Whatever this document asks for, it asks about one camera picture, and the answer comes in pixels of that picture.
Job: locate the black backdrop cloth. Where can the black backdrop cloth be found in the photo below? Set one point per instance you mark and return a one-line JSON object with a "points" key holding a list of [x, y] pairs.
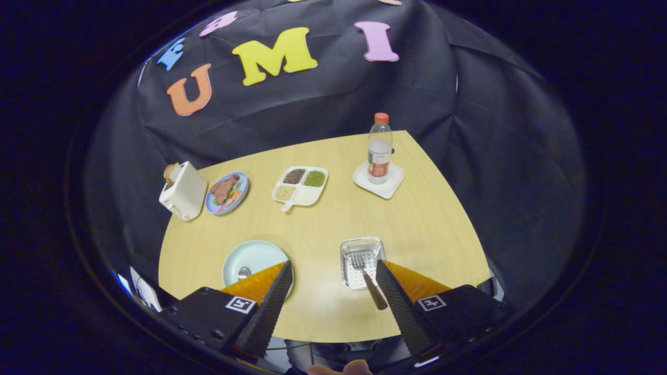
{"points": [[312, 104]]}

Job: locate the metal spoon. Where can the metal spoon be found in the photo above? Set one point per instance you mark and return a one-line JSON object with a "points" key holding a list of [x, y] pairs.
{"points": [[244, 272]]}

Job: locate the light green plate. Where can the light green plate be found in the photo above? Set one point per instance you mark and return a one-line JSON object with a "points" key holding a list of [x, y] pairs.
{"points": [[255, 258]]}

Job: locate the brown steak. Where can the brown steak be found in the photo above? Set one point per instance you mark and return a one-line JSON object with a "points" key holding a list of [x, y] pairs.
{"points": [[223, 188]]}

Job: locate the person's dark clothing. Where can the person's dark clothing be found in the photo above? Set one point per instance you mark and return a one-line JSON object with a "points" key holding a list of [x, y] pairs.
{"points": [[333, 354]]}

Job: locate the clear bottle with red cap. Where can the clear bottle with red cap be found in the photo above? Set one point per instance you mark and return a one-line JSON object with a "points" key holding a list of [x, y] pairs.
{"points": [[379, 156]]}

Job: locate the white toaster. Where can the white toaster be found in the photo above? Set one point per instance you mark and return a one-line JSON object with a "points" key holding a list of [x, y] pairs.
{"points": [[182, 195]]}

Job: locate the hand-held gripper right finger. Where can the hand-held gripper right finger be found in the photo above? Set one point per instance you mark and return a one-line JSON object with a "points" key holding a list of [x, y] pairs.
{"points": [[401, 312]]}

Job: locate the white square coaster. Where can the white square coaster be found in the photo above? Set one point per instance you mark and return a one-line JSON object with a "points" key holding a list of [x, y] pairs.
{"points": [[390, 187]]}

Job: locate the toasted bread slice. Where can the toasted bread slice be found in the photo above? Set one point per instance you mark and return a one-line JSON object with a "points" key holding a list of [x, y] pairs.
{"points": [[169, 173]]}

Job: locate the white divided dish with beans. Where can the white divided dish with beans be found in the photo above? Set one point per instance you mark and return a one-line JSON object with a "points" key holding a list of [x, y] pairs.
{"points": [[307, 196]]}

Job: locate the blue plate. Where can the blue plate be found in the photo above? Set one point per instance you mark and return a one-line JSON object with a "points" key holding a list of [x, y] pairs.
{"points": [[244, 188]]}

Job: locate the perforated metal tray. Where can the perforated metal tray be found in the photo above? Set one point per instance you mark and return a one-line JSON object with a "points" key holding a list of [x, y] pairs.
{"points": [[351, 276]]}

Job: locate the white papers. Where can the white papers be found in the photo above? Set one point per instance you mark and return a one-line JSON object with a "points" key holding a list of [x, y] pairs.
{"points": [[146, 294]]}

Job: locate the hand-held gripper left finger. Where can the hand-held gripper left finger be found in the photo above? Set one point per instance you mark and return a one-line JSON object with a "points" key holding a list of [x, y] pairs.
{"points": [[266, 317]]}

